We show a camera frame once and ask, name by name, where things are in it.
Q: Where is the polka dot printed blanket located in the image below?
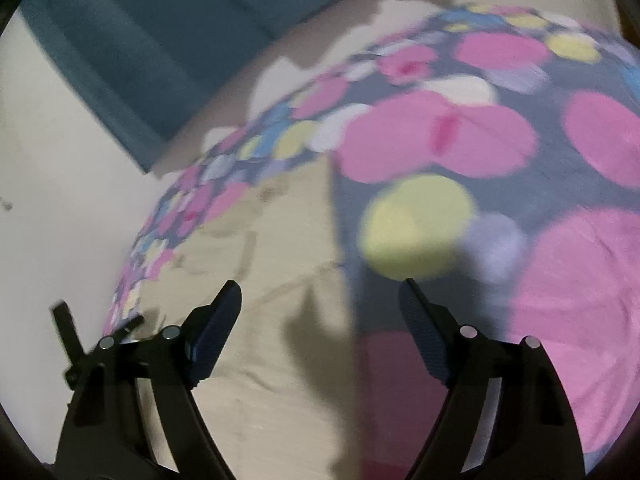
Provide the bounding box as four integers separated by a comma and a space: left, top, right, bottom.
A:
102, 4, 640, 480

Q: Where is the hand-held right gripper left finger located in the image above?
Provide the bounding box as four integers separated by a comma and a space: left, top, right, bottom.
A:
54, 281, 242, 480

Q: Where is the tan pillow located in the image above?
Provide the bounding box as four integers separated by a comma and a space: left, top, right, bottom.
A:
152, 0, 618, 183

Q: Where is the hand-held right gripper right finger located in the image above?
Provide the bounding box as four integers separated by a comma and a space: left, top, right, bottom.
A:
399, 278, 586, 480

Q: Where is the beige small garment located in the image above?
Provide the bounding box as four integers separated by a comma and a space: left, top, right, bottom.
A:
137, 167, 363, 480

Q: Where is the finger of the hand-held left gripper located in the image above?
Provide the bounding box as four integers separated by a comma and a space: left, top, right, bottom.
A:
111, 314, 146, 342
51, 300, 91, 386

